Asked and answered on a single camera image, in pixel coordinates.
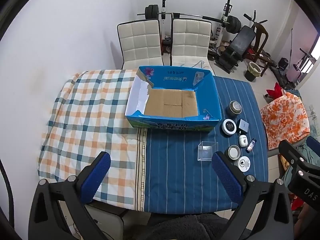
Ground black barbell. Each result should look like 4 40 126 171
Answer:
137 4 242 34

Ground blue cardboard box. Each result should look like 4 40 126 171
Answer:
125 65 222 132

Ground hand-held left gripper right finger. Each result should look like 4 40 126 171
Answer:
211 151 294 240

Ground plaid blanket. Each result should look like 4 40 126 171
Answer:
37 69 148 209

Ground woven wastebasket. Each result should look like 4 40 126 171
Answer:
244 61 263 82

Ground dark blue square box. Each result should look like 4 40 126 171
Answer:
236 119 250 134

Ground blue striped cloth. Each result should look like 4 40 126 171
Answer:
136 76 269 215

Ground white padded chair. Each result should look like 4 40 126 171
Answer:
170 18 213 75
117 19 164 70

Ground white squat rack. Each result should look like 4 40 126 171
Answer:
160 0 234 55

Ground black tripod stand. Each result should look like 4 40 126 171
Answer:
292 49 317 74

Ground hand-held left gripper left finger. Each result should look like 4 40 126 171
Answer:
28 151 112 240

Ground clear acrylic box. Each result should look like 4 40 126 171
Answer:
197 141 218 162

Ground black floor bar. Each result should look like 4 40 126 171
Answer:
269 65 295 90

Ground brown exercise machine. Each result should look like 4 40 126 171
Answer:
244 10 278 73

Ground black and white round tin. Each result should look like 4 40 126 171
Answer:
221 119 237 136

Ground red cloth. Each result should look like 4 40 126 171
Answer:
265 82 285 98

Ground wire clothes hangers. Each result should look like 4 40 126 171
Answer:
180 59 208 68

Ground black weight bench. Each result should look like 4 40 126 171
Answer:
215 25 257 74

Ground teal cloth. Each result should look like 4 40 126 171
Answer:
281 142 320 183

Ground dark round tin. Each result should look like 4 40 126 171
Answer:
226 100 242 117

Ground dark fleece clothing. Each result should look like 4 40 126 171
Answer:
147 212 238 240

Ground printed lighter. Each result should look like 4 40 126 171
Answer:
246 139 257 153

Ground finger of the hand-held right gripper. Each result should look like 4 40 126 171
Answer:
305 135 320 155
278 139 320 175

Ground black cable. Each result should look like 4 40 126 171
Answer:
0 159 15 225

